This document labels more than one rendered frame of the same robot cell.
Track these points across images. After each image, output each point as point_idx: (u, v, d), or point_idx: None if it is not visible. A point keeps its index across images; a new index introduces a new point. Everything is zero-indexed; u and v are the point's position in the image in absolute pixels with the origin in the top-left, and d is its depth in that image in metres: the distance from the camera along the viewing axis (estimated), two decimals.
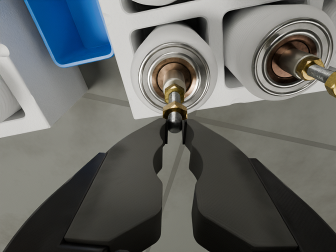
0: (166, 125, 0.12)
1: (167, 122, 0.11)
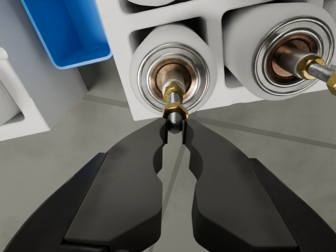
0: (166, 125, 0.12)
1: (167, 122, 0.11)
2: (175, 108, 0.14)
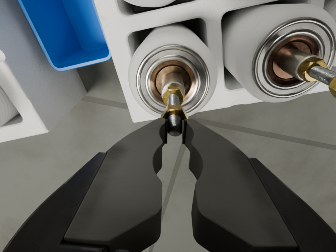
0: (166, 125, 0.12)
1: (167, 122, 0.11)
2: None
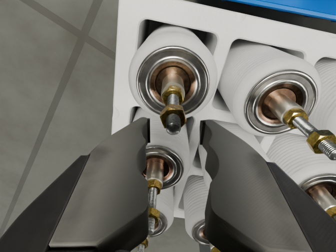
0: (148, 124, 0.12)
1: (149, 121, 0.11)
2: (162, 120, 0.14)
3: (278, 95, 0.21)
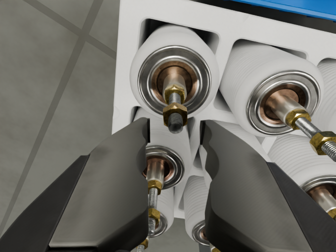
0: (148, 124, 0.12)
1: (149, 121, 0.11)
2: (182, 112, 0.14)
3: (281, 95, 0.21)
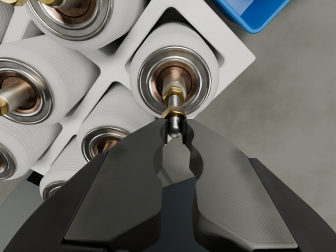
0: (166, 125, 0.12)
1: (167, 122, 0.11)
2: None
3: None
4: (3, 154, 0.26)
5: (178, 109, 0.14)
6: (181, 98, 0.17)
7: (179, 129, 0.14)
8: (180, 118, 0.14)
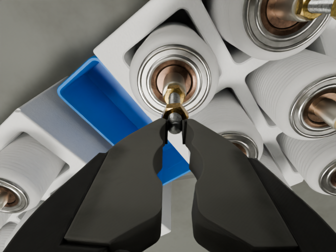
0: (166, 125, 0.12)
1: (167, 122, 0.11)
2: None
3: None
4: None
5: None
6: (167, 94, 0.17)
7: (174, 115, 0.14)
8: (167, 119, 0.14)
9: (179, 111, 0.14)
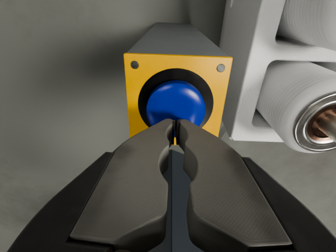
0: (173, 125, 0.12)
1: (174, 122, 0.11)
2: None
3: None
4: None
5: None
6: None
7: None
8: None
9: None
